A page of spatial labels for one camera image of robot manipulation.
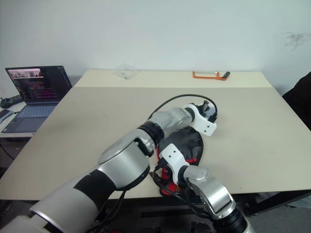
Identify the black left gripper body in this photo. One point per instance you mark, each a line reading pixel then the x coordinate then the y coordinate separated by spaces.
pixel 208 112

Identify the black handheld controller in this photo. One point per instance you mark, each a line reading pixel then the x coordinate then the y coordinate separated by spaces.
pixel 11 102

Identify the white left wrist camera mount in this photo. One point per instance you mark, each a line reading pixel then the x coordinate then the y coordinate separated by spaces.
pixel 204 123

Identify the clear plastic bag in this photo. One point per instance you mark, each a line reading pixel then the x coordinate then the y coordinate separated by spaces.
pixel 125 71

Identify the black mesh paddle case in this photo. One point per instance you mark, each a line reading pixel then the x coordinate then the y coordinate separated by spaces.
pixel 189 145

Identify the open grey laptop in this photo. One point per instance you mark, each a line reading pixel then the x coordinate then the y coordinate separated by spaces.
pixel 36 82

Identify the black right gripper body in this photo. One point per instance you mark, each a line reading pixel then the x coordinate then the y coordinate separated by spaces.
pixel 162 170

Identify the black office chair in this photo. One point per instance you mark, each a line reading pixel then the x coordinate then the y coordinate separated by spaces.
pixel 301 102

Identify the black table frame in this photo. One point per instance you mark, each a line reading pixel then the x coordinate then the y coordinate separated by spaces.
pixel 267 197

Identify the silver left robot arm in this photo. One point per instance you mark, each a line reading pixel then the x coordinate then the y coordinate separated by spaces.
pixel 121 157

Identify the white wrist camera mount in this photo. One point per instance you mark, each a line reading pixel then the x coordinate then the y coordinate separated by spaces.
pixel 172 153
pixel 204 123

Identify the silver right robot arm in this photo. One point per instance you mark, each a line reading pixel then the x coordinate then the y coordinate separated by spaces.
pixel 206 179

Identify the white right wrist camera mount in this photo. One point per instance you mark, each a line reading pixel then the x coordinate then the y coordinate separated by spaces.
pixel 172 153

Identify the white side table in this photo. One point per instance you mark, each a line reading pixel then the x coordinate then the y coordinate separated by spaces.
pixel 17 135

